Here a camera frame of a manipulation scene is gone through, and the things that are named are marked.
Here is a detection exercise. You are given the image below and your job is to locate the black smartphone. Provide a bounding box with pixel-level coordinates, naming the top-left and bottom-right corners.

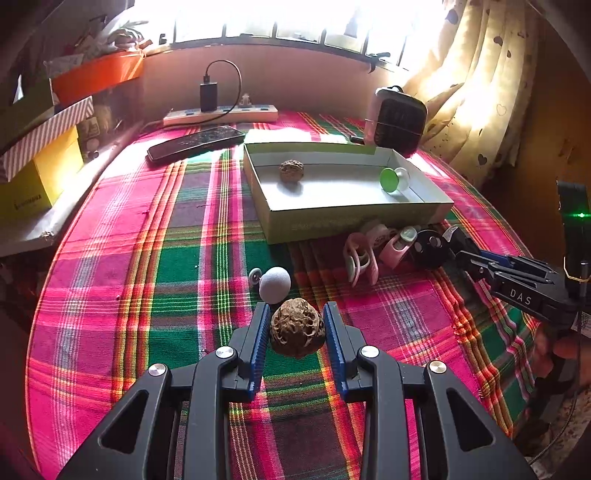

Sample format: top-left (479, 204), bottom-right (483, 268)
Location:
top-left (146, 126), bottom-right (245, 165)

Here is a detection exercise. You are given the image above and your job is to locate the black charger adapter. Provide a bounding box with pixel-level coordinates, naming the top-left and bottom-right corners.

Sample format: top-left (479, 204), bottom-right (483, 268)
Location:
top-left (199, 82), bottom-right (217, 112)

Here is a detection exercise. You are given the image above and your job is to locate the pink cable winder clip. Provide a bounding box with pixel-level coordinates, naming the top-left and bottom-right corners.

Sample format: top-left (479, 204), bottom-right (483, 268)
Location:
top-left (342, 232), bottom-right (379, 287)

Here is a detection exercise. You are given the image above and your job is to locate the white round device with cable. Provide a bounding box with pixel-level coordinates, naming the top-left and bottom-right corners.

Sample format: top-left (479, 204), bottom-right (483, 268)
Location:
top-left (361, 220), bottom-right (392, 249)

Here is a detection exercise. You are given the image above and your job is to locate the orange box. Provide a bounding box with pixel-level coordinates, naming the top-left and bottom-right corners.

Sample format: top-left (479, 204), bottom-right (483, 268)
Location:
top-left (51, 52), bottom-right (145, 105)

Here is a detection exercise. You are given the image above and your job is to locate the small grey fan heater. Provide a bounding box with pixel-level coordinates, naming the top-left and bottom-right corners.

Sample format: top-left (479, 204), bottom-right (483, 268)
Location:
top-left (363, 85), bottom-right (428, 158)

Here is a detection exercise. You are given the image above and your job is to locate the black charger cable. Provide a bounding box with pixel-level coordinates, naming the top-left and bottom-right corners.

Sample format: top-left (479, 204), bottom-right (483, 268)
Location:
top-left (138, 59), bottom-right (243, 135)

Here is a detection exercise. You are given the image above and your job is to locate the plaid pink green cloth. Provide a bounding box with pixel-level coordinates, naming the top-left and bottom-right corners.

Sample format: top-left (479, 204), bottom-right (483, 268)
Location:
top-left (25, 130), bottom-right (535, 479)

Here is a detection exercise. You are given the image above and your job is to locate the cream heart pattern curtain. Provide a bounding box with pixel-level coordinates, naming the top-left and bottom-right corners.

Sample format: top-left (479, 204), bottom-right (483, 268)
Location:
top-left (404, 1), bottom-right (538, 188)

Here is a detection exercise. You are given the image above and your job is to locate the white power strip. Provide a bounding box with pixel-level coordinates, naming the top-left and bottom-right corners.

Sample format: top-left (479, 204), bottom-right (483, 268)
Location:
top-left (162, 105), bottom-right (279, 127)

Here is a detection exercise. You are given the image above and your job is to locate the white round knob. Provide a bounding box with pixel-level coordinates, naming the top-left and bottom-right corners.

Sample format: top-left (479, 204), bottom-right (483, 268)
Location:
top-left (249, 266), bottom-right (291, 305)

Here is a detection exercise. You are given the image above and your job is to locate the pink clip with green pad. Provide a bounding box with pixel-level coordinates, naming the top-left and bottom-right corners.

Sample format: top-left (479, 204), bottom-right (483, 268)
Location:
top-left (379, 226), bottom-right (418, 269)

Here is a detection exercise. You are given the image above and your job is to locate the person's right hand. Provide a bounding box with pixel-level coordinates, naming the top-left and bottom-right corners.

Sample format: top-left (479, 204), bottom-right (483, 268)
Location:
top-left (530, 323), bottom-right (591, 388)

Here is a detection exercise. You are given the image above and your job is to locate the green white cardboard tray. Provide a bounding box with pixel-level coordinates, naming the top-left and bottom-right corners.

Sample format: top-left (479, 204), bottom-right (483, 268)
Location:
top-left (243, 142), bottom-right (454, 244)

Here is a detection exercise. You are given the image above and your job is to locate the green silver spool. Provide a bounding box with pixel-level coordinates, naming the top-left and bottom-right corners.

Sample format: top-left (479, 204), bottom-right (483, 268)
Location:
top-left (379, 167), bottom-right (410, 194)

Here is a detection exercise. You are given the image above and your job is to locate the small beige plug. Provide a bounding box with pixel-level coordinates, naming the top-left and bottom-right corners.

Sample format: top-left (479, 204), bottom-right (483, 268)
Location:
top-left (238, 93), bottom-right (252, 108)

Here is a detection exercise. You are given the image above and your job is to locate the green box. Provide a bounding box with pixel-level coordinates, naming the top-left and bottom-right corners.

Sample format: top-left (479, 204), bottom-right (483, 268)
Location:
top-left (0, 79), bottom-right (56, 151)

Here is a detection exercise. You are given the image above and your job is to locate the black three-button remote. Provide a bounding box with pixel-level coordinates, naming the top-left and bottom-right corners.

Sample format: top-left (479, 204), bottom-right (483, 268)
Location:
top-left (410, 229), bottom-right (450, 270)

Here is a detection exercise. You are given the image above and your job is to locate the large brown walnut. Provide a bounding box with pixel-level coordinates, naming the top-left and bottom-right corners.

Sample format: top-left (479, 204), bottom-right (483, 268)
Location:
top-left (270, 298), bottom-right (325, 359)

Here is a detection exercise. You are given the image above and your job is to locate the yellow box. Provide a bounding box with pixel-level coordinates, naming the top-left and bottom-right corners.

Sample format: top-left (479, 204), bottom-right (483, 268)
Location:
top-left (0, 126), bottom-right (83, 226)

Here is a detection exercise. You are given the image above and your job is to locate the small brown walnut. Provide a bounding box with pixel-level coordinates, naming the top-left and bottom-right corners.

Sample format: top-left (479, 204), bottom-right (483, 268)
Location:
top-left (279, 159), bottom-right (304, 183)

